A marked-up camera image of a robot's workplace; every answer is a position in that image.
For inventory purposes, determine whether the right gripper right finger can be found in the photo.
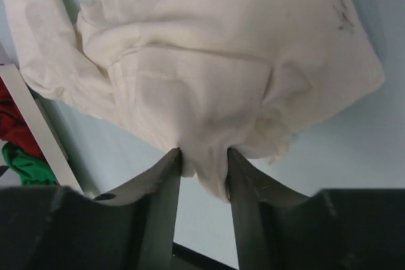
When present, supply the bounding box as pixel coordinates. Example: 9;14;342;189
227;148;313;269

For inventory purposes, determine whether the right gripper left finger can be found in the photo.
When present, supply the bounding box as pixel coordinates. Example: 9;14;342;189
94;148;182;269

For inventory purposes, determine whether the green t shirt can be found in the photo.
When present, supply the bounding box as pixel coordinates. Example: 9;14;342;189
2;142;58;185

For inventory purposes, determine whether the cream white t shirt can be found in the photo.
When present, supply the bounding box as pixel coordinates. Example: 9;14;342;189
3;0;384;201

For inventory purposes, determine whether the dark red t shirt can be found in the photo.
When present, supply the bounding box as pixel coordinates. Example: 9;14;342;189
1;80;45;161

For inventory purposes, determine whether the cream plastic tray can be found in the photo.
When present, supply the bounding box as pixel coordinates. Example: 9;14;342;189
1;64;94;199

